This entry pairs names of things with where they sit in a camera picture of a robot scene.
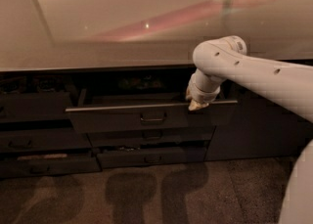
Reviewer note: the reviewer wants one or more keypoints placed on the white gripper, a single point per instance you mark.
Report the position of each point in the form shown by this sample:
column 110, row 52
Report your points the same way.
column 202, row 95

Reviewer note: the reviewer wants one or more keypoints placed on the dark grey drawer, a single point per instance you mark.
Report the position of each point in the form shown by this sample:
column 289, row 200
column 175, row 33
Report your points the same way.
column 151, row 136
column 148, row 157
column 33, row 106
column 95, row 114
column 41, row 140
column 48, row 167

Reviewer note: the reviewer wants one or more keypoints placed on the green snack bag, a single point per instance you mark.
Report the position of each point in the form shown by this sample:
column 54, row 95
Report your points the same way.
column 137, row 83

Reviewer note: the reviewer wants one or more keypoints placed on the dark grey cabinet door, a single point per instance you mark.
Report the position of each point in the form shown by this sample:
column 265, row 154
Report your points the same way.
column 258, row 128

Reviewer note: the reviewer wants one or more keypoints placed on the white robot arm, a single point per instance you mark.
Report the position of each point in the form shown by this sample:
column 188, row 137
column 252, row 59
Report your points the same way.
column 285, row 84

